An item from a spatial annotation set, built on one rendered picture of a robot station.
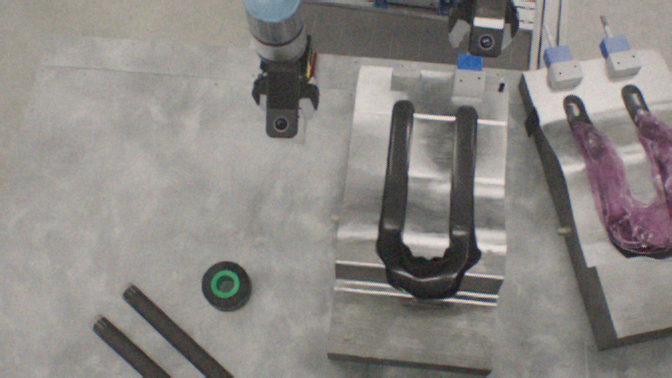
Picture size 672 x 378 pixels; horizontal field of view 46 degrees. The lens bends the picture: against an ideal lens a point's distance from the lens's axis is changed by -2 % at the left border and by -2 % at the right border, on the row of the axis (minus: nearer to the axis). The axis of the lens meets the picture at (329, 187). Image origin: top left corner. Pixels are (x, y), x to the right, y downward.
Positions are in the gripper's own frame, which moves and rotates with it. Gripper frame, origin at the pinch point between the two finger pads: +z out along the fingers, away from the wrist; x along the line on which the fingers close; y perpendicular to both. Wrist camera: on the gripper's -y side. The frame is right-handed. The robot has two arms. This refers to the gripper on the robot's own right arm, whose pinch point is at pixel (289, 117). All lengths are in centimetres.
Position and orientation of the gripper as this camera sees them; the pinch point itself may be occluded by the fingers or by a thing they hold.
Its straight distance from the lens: 132.8
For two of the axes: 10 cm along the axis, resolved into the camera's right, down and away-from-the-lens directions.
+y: 1.1, -9.2, 3.6
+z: 0.4, 3.7, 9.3
